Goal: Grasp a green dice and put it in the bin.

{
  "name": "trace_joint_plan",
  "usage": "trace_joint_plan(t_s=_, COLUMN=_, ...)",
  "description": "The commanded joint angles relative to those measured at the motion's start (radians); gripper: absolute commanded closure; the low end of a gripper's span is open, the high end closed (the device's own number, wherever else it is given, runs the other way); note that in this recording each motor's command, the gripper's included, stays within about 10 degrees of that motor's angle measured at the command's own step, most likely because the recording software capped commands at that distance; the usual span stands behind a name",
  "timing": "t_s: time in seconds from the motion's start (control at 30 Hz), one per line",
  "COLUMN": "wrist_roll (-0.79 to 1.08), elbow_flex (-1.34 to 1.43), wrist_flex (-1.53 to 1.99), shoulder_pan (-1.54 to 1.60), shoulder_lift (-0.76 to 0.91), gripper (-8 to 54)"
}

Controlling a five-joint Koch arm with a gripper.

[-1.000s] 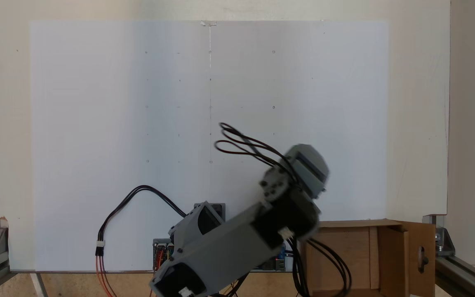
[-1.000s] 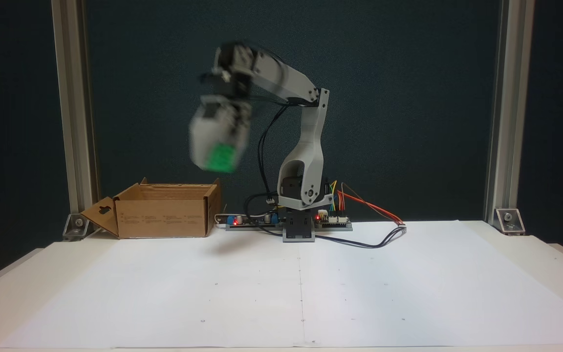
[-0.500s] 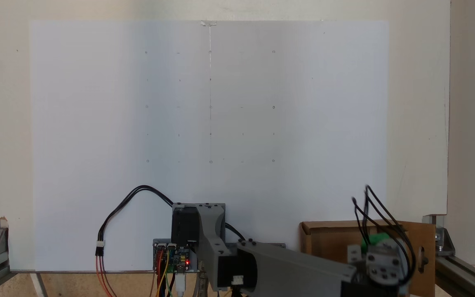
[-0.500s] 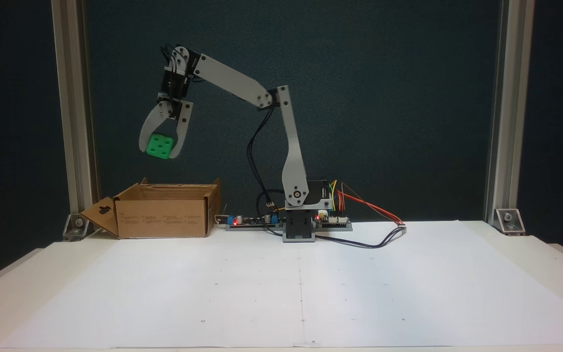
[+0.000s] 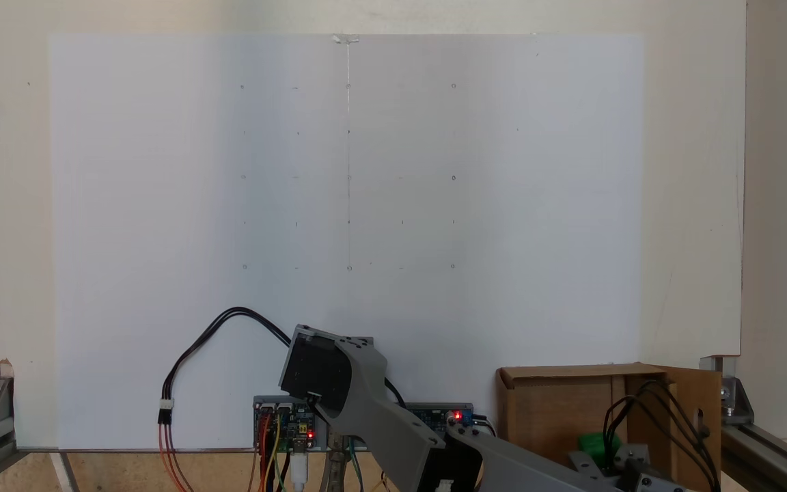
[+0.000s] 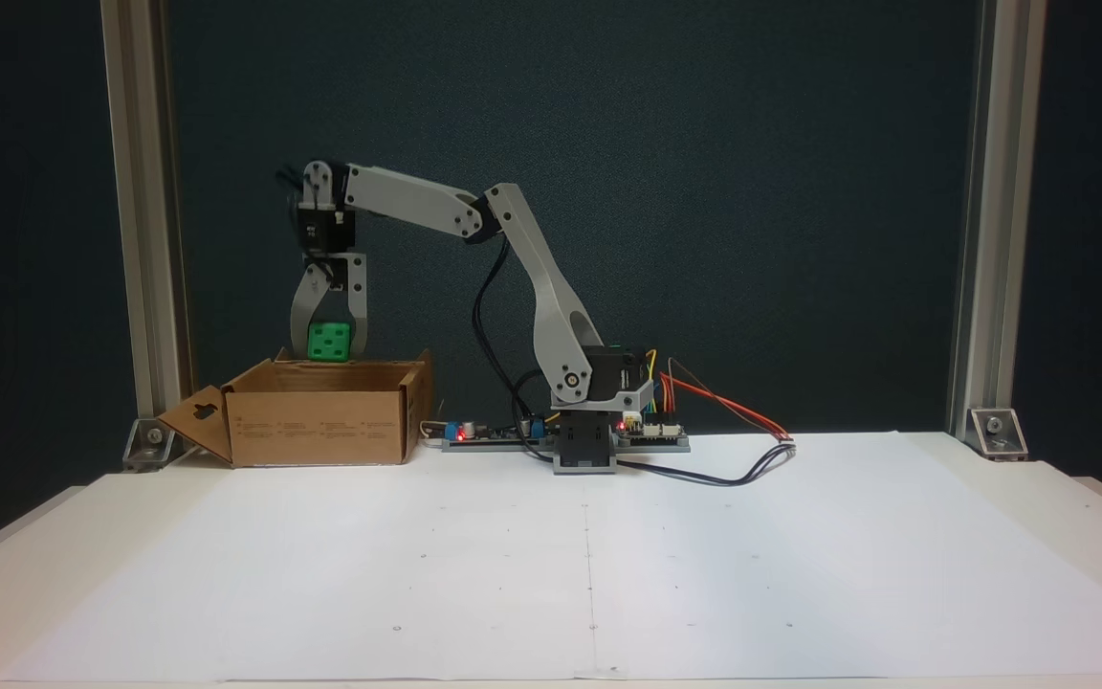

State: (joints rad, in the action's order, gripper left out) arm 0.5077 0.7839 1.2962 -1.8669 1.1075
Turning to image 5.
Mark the metal clamp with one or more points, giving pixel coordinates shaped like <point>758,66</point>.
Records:
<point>335,468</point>

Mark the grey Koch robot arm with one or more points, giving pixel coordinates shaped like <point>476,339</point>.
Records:
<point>380,417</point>

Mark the clear tape piece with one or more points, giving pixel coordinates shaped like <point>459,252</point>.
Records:
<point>346,38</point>

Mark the green dice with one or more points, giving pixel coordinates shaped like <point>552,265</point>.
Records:
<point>595,444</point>

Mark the brown cardboard box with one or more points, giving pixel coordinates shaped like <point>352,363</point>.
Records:
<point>544,410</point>

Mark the white paper sheet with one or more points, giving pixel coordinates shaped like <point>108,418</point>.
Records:
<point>503,205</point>

